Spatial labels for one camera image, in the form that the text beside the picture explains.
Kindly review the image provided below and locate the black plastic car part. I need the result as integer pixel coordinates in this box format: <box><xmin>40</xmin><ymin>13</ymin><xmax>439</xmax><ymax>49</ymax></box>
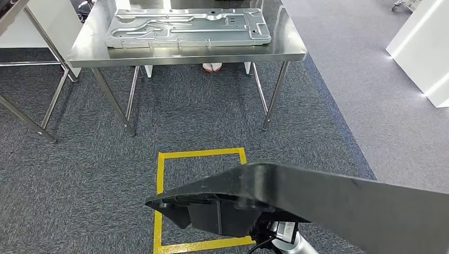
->
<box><xmin>145</xmin><ymin>161</ymin><xmax>449</xmax><ymax>254</ymax></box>

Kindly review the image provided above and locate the stainless steel workbench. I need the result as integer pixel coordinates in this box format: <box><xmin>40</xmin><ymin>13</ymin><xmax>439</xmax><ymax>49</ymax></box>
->
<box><xmin>67</xmin><ymin>0</ymin><xmax>308</xmax><ymax>137</ymax></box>

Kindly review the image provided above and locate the stamped grey metal panel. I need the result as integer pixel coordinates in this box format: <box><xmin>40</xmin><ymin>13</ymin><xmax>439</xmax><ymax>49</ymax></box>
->
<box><xmin>104</xmin><ymin>8</ymin><xmax>272</xmax><ymax>49</ymax></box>

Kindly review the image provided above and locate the black round stool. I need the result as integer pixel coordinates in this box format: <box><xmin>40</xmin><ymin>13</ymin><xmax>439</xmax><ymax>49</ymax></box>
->
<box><xmin>70</xmin><ymin>0</ymin><xmax>94</xmax><ymax>23</ymax></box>

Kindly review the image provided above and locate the white cabinet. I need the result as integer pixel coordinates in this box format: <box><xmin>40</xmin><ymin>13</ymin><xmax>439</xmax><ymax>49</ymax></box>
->
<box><xmin>0</xmin><ymin>0</ymin><xmax>83</xmax><ymax>78</ymax></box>

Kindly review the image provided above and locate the white display plinth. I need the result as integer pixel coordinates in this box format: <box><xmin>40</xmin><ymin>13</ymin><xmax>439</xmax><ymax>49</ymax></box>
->
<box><xmin>385</xmin><ymin>0</ymin><xmax>449</xmax><ymax>108</ymax></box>

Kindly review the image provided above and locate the grey wheeled cart base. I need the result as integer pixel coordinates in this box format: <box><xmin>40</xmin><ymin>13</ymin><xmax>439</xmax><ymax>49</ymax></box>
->
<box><xmin>392</xmin><ymin>0</ymin><xmax>421</xmax><ymax>12</ymax></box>

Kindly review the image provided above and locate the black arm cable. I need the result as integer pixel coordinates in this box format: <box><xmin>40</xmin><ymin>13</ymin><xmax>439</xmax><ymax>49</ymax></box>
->
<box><xmin>247</xmin><ymin>237</ymin><xmax>278</xmax><ymax>254</ymax></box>

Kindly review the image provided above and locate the steel frame table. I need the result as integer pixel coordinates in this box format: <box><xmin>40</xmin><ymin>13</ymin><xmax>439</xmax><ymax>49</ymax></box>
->
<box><xmin>0</xmin><ymin>0</ymin><xmax>79</xmax><ymax>144</ymax></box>

